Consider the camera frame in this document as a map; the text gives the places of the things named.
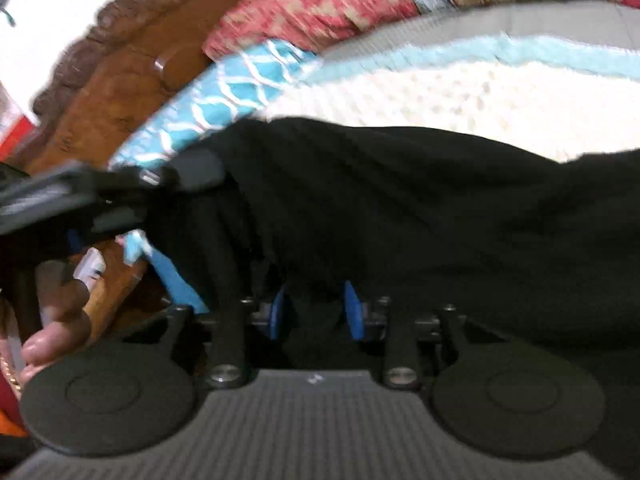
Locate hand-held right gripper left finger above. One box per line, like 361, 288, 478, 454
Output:
122, 284, 289, 392

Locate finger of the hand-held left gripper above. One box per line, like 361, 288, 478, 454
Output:
99, 152, 227, 202
92, 204, 152, 242

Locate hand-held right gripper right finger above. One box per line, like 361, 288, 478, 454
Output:
343, 282, 502, 392

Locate black pants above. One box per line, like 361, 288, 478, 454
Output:
145, 116, 640, 391

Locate person's left hand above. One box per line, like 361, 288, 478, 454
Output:
19, 279, 92, 386

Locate small white object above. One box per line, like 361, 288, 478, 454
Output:
74, 247, 107, 282

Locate teal white patterned blanket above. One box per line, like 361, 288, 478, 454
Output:
107, 37, 326, 172

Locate red floral blanket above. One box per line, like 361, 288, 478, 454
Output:
202, 0, 422, 62

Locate patterned bed sheet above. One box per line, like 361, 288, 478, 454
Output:
265, 0, 640, 165

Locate gold bracelet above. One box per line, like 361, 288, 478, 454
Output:
0, 349, 23, 397

